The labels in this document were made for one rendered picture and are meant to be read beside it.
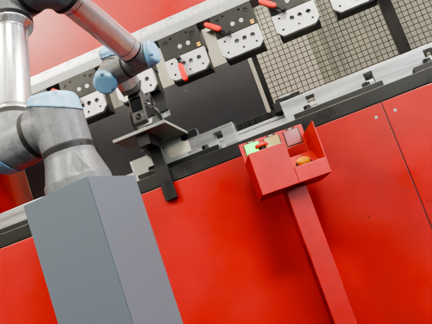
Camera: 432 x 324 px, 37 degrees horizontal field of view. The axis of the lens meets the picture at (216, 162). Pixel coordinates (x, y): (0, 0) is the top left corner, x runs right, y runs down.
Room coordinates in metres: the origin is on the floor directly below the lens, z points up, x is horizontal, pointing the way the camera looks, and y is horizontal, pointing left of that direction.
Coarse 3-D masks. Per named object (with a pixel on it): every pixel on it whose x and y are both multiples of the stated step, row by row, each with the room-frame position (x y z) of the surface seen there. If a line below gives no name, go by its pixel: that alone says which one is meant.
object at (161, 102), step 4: (156, 92) 2.19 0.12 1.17; (160, 92) 2.18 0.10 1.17; (152, 96) 2.19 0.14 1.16; (156, 96) 2.19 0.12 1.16; (160, 96) 2.18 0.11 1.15; (164, 96) 2.19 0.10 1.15; (156, 100) 2.19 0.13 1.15; (160, 100) 2.19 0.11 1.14; (164, 100) 2.18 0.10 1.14; (152, 104) 2.19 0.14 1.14; (156, 104) 2.19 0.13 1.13; (160, 104) 2.19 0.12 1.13; (164, 104) 2.18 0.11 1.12; (160, 108) 2.19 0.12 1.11; (164, 108) 2.19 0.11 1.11; (168, 108) 2.19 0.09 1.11; (164, 112) 2.20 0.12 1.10; (168, 112) 2.19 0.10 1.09; (152, 116) 2.20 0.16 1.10; (164, 116) 2.20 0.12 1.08; (148, 120) 2.21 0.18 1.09
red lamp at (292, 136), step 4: (296, 128) 1.88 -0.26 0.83; (284, 132) 1.88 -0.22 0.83; (288, 132) 1.88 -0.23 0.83; (292, 132) 1.88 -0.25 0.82; (296, 132) 1.88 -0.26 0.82; (288, 136) 1.88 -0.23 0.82; (292, 136) 1.88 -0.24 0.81; (296, 136) 1.88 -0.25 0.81; (300, 136) 1.88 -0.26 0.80; (288, 140) 1.88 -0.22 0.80; (292, 140) 1.88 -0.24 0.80; (296, 140) 1.88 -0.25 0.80; (300, 140) 1.88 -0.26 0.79; (288, 144) 1.88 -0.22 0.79; (292, 144) 1.88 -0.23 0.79
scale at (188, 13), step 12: (216, 0) 2.10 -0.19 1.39; (228, 0) 2.09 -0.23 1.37; (180, 12) 2.12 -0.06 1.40; (192, 12) 2.12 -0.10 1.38; (156, 24) 2.14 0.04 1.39; (168, 24) 2.13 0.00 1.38; (144, 36) 2.15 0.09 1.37; (72, 60) 2.20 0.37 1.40; (84, 60) 2.19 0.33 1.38; (48, 72) 2.22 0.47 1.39; (60, 72) 2.21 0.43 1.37
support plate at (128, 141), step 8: (144, 128) 1.92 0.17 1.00; (152, 128) 1.93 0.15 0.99; (160, 128) 1.96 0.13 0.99; (168, 128) 2.00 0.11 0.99; (176, 128) 2.03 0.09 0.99; (128, 136) 1.93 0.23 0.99; (160, 136) 2.07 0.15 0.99; (168, 136) 2.11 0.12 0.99; (176, 136) 2.15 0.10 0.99; (120, 144) 1.99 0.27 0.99; (128, 144) 2.02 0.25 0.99; (136, 144) 2.06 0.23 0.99
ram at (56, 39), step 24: (96, 0) 2.17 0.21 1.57; (120, 0) 2.16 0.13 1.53; (144, 0) 2.14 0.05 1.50; (168, 0) 2.13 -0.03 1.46; (192, 0) 2.11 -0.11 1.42; (240, 0) 2.09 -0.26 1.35; (48, 24) 2.21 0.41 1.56; (72, 24) 2.20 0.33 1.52; (120, 24) 2.16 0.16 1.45; (144, 24) 2.15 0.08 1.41; (192, 24) 2.12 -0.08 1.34; (48, 48) 2.22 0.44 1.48; (72, 48) 2.20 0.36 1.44; (96, 48) 2.19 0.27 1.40; (72, 72) 2.21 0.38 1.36
